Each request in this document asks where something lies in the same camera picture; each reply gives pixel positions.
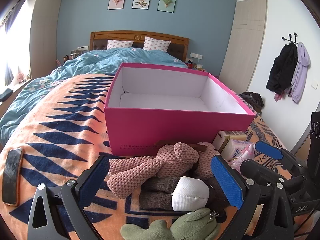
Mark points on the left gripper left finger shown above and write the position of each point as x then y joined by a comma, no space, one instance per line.
90,180

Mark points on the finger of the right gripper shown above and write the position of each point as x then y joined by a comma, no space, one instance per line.
268,150

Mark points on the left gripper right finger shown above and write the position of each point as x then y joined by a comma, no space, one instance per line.
229,180

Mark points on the pink drawstring pouch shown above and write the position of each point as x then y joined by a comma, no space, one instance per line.
237,162

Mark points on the brown and white plush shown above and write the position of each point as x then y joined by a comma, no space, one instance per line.
184,194

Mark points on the gold tissue pack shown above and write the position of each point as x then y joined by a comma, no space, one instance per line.
223,137

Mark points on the pink knitted teddy bear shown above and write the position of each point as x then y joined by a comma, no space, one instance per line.
125,175

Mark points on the green plush toy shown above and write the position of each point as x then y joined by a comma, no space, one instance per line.
199,224

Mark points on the dark clothes pile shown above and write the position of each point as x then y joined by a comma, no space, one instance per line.
254,99

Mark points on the lilac hanging hoodie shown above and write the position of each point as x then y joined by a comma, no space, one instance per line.
296,88

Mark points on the smartphone with brown case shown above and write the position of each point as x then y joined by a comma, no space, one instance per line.
11,175

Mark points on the black hanging jacket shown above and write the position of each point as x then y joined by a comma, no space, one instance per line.
283,68

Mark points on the pink cardboard box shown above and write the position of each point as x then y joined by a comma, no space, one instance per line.
147,104

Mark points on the blue floral duvet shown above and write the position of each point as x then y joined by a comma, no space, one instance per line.
92,62

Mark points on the wooden headboard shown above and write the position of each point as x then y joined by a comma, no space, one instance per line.
178,47

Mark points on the left patterned pillow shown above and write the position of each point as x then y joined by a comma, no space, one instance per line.
111,44

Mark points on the patterned pillow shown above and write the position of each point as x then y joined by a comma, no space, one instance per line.
111,44
155,44

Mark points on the right patterned pillow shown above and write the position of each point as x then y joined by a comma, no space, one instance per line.
155,44

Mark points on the right framed leaf picture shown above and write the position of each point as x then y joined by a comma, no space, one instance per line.
166,6

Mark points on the left framed flower picture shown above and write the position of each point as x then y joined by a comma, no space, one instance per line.
115,4

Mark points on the framed flower picture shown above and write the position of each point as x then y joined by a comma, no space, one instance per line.
115,4
141,4

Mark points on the middle framed flower picture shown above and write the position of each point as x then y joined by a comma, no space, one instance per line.
141,4

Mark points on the black wall coat hook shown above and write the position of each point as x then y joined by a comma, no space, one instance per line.
292,38

